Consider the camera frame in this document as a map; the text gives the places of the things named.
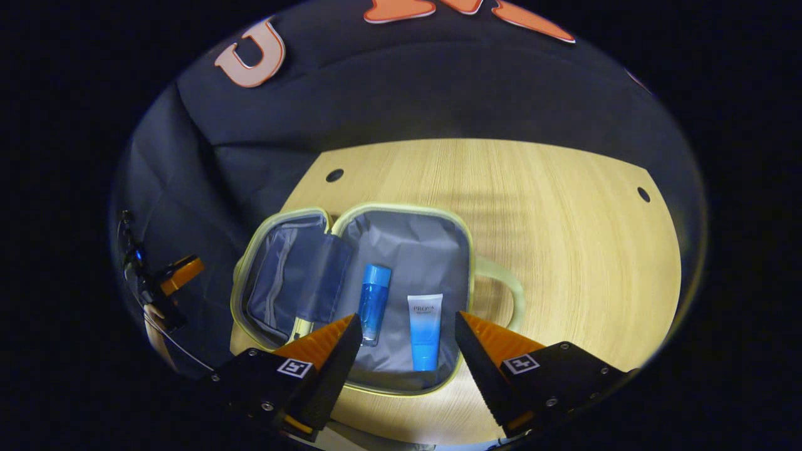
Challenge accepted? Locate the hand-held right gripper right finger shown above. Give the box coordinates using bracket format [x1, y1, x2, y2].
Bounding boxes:
[454, 311, 630, 440]

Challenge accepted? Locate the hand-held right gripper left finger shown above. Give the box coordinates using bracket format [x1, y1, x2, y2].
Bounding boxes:
[210, 313, 364, 443]

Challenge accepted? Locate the blue white squeeze tube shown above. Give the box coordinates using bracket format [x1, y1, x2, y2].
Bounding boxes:
[407, 293, 444, 373]

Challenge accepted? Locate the blue skin care bottle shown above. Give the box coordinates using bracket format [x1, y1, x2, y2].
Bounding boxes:
[357, 264, 393, 348]

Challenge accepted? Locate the pale yellow small suitcase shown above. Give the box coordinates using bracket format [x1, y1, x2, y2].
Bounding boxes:
[230, 202, 526, 397]

